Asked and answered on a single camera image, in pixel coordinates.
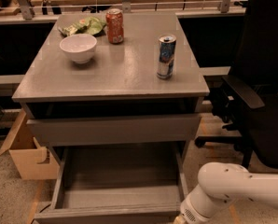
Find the grey drawer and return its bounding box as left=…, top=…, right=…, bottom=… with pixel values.
left=35, top=142, right=188, bottom=224
left=27, top=114, right=201, bottom=147

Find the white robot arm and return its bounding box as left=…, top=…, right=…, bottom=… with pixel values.
left=174, top=162, right=278, bottom=224

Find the grey top drawer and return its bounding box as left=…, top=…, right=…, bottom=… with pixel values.
left=27, top=114, right=201, bottom=147

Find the grey drawer cabinet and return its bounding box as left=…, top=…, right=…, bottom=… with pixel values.
left=11, top=12, right=211, bottom=161

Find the black office chair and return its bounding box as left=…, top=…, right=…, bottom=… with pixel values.
left=195, top=0, right=278, bottom=169

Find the cardboard box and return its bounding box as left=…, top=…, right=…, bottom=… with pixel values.
left=0, top=110, right=60, bottom=180

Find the silver blue energy drink can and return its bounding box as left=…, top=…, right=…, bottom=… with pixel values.
left=157, top=34, right=176, bottom=79

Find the white ceramic bowl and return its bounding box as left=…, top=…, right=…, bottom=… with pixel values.
left=60, top=34, right=97, bottom=63

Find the green snack bag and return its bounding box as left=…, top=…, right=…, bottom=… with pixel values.
left=58, top=16, right=106, bottom=36

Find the orange soda can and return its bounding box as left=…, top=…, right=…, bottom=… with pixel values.
left=105, top=8, right=124, bottom=44

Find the black floor cable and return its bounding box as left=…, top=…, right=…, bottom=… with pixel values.
left=30, top=203, right=51, bottom=224

